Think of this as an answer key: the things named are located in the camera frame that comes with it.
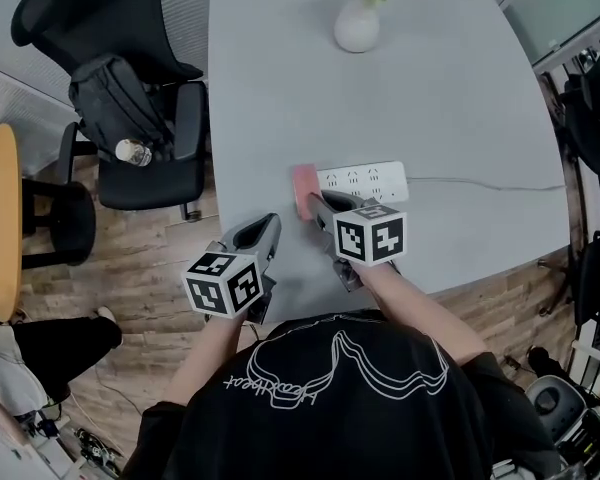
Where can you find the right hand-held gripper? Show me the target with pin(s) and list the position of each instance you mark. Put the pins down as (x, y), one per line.
(370, 238)

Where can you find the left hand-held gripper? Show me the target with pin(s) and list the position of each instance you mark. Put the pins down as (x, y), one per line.
(225, 288)

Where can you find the white power strip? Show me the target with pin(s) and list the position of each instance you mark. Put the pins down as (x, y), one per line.
(365, 180)

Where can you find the pink cloth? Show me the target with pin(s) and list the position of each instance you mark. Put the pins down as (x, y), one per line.
(304, 183)

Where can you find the person's left forearm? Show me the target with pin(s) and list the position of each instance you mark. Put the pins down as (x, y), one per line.
(205, 358)

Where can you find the person's right forearm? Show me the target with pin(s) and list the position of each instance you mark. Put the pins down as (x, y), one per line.
(420, 313)

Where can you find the black office chair with armrests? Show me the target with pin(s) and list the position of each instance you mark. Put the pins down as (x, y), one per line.
(145, 183)

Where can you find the clear plastic water bottle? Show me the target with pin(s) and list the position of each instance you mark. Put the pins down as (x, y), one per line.
(132, 152)

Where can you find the black round stool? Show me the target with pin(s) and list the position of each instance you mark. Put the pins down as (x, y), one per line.
(65, 223)

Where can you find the person's black printed t-shirt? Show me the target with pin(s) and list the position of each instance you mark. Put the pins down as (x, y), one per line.
(350, 418)

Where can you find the white ceramic vase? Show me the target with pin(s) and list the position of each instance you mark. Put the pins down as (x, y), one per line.
(357, 28)

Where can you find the black backpack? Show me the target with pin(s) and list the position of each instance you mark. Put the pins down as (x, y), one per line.
(115, 103)

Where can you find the black chair with metal base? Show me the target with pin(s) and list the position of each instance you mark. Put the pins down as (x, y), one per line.
(595, 278)

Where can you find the grey round device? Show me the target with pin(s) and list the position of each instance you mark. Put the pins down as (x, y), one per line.
(560, 408)

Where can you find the black mesh office chair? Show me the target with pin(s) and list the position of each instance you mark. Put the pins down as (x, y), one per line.
(592, 113)

